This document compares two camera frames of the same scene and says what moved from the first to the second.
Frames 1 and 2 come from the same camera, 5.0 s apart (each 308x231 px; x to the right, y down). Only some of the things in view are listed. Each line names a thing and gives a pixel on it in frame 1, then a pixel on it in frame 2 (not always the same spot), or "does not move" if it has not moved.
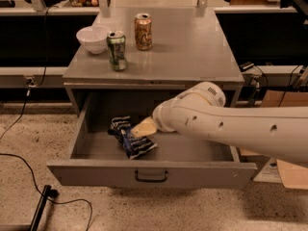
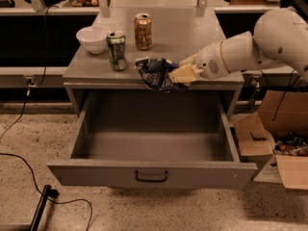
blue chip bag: x=120 y=127 → x=155 y=73
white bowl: x=93 y=38 does not move
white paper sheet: x=269 y=172 does not move
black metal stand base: x=47 y=192 does not move
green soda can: x=116 y=43 does not move
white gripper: x=159 y=119 → x=208 y=62
